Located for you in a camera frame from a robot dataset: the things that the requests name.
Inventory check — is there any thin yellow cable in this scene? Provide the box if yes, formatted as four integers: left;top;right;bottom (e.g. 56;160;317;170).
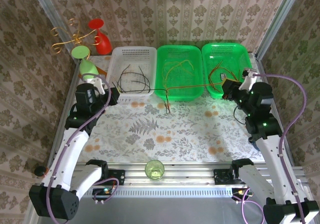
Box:
164;63;195;95
161;59;195;95

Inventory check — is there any green plastic basket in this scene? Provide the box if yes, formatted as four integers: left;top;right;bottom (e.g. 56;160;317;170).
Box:
201;42;258;99
154;44;205;102

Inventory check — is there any green plastic wine glass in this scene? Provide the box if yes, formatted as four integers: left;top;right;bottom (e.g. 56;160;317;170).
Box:
71;46;100;81

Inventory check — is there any white plastic basket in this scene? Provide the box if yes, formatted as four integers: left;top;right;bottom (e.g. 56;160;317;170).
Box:
106;46;158;100

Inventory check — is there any small blue object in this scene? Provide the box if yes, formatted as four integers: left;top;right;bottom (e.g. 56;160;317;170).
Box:
248;137;261;150

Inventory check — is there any red plastic wine glass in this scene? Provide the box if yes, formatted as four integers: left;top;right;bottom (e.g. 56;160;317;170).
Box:
87;18;113;55

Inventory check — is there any clear green plastic cup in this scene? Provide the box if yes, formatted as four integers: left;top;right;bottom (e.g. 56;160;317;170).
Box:
144;160;165;182

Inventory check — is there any orange bottle with black cap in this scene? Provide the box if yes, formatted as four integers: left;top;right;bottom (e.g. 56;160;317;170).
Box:
34;166;48;179

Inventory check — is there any small black controller board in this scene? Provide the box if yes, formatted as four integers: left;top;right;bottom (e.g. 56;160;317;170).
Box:
92;188;116;205
231;188;254;205

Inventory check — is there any grey metal panel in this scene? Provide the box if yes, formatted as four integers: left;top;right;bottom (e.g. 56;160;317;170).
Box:
32;186;311;224

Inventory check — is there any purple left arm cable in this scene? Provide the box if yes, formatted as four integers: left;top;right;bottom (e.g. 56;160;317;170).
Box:
46;73;120;224

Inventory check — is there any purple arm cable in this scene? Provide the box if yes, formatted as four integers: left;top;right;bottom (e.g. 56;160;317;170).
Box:
46;73;120;224
233;73;308;224

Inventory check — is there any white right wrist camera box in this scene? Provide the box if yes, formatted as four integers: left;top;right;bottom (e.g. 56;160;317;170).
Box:
239;68;260;91

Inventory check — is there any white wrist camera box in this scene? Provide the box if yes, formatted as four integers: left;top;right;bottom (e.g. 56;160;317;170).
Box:
83;73;106;95
239;68;260;91

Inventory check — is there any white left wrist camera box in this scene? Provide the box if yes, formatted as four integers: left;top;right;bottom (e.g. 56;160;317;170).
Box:
83;73;106;95

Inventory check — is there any thin black right arm wire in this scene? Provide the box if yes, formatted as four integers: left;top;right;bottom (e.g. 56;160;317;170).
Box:
233;106;248;125

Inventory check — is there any aluminium table side rail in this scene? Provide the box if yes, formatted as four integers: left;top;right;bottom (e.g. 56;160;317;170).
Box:
254;53;297;166
46;59;81;167

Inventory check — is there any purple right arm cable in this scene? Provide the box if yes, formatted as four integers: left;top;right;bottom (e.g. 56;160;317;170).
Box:
233;73;308;224

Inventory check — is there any gold wire glass holder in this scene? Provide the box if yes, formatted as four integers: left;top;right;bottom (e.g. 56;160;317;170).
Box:
49;18;102;55

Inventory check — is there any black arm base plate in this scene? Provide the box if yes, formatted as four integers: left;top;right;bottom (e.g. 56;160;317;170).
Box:
81;169;126;186
213;169;260;185

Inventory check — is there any aluminium frame post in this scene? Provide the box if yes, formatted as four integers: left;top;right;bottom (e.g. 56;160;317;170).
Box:
254;0;305;60
27;0;77;60

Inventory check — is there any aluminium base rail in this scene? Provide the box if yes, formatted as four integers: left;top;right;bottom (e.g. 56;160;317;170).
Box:
34;163;311;187

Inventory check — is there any slotted grey cable duct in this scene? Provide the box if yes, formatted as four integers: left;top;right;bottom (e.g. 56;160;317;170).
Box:
44;188;235;198

